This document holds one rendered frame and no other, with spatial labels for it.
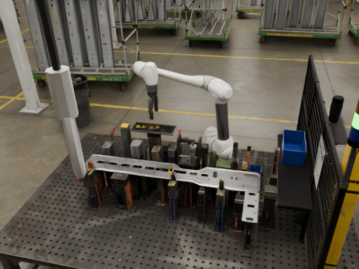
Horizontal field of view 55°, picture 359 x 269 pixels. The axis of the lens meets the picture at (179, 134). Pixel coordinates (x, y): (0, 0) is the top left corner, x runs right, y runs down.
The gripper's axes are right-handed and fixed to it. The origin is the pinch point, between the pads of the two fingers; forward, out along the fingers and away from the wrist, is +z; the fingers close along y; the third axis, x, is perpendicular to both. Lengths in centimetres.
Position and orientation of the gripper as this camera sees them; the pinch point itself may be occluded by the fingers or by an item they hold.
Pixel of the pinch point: (154, 113)
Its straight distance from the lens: 270.7
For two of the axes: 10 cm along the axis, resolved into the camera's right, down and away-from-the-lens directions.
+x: 9.8, 0.8, -1.9
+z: 0.3, 8.5, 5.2
